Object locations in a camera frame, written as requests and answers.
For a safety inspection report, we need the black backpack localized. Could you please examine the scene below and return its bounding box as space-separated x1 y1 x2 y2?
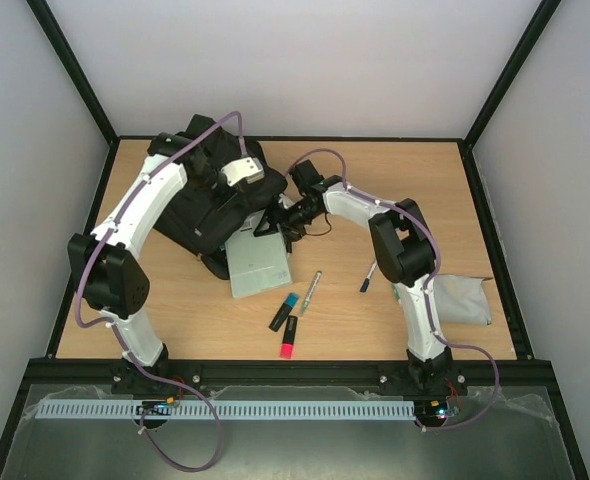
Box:
154 128 287 280

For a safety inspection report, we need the white glue stick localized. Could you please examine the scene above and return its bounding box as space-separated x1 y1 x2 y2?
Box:
391 284 402 305

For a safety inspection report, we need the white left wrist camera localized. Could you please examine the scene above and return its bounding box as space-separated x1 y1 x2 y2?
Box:
221 156 265 187

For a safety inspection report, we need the grey slotted cable duct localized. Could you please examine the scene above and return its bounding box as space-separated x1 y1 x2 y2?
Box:
35 399 416 421

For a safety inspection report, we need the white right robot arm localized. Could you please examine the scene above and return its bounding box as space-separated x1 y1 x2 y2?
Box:
254 160 452 392

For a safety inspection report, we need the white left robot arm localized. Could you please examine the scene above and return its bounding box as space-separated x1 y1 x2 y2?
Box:
67 125 264 372

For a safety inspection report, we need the black aluminium frame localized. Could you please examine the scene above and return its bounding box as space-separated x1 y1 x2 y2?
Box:
0 1 588 479

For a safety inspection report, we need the grey notebook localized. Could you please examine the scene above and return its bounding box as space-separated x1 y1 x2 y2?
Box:
225 211 292 299

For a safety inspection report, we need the blue marker pen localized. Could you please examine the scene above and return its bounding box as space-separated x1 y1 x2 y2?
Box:
360 260 377 293

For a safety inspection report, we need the grey pencil pouch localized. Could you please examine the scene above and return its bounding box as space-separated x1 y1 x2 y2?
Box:
434 275 492 326

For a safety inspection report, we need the green marker pen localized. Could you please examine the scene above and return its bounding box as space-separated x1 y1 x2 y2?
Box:
300 271 322 316

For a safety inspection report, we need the blue highlighter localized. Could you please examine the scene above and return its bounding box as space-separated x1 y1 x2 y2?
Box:
269 293 299 332

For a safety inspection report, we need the pink highlighter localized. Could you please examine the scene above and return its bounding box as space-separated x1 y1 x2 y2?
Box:
280 315 298 359

